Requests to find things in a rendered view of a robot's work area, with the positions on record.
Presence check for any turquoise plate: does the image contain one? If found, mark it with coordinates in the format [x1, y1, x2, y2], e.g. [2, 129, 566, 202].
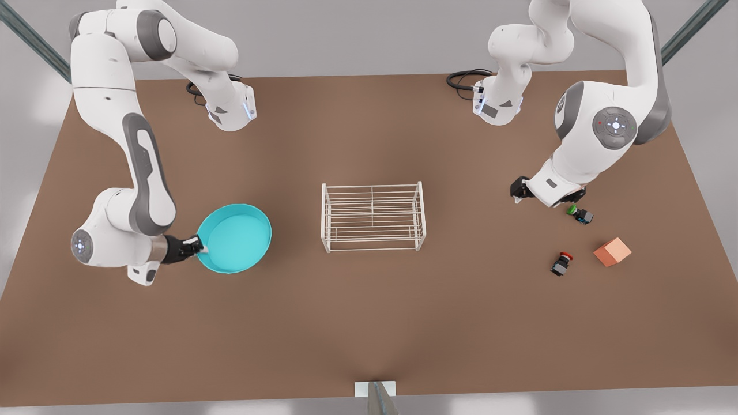
[196, 203, 272, 274]

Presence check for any orange cube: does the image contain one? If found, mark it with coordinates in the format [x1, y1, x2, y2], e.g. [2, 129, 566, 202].
[593, 237, 632, 268]

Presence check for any black cable loop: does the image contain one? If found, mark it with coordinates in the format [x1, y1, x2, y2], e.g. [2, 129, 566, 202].
[446, 69, 494, 101]
[186, 73, 243, 107]

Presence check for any white wire shelf rack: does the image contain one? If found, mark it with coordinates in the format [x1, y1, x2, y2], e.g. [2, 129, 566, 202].
[321, 181, 427, 254]

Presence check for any silver frame post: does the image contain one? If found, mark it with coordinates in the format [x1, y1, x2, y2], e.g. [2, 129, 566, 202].
[661, 0, 731, 66]
[0, 3, 72, 84]
[355, 380, 400, 415]

